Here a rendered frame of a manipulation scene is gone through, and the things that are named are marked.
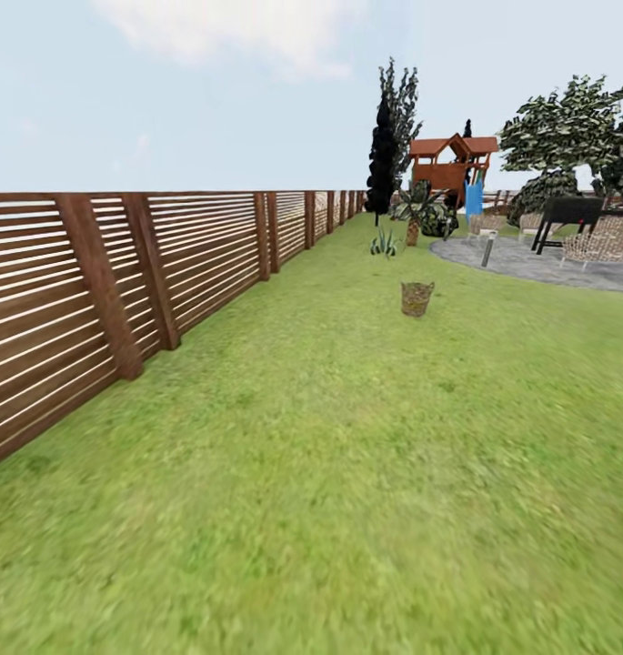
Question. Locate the charcoal grill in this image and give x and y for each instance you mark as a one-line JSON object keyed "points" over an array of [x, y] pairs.
{"points": [[583, 210]]}

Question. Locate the wicker basket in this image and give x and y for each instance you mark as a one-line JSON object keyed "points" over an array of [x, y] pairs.
{"points": [[415, 299]]}

